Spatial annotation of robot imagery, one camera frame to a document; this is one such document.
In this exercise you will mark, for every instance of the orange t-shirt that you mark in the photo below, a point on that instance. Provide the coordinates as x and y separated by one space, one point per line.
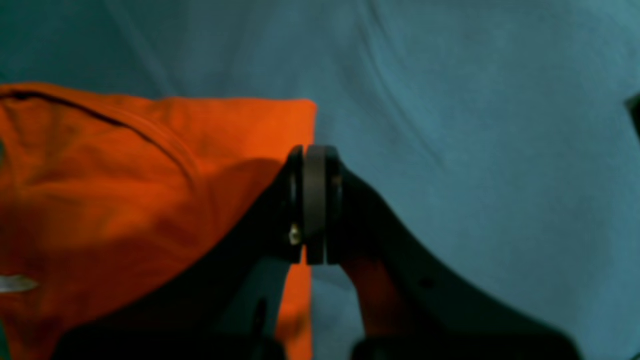
106 197

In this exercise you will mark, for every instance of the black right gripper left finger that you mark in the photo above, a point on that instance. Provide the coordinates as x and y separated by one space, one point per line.
225 306

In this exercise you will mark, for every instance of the blue table cloth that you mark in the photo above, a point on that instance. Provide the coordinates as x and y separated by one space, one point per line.
498 130

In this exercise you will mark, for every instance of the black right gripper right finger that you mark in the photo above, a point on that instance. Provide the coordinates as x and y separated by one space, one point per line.
413 305

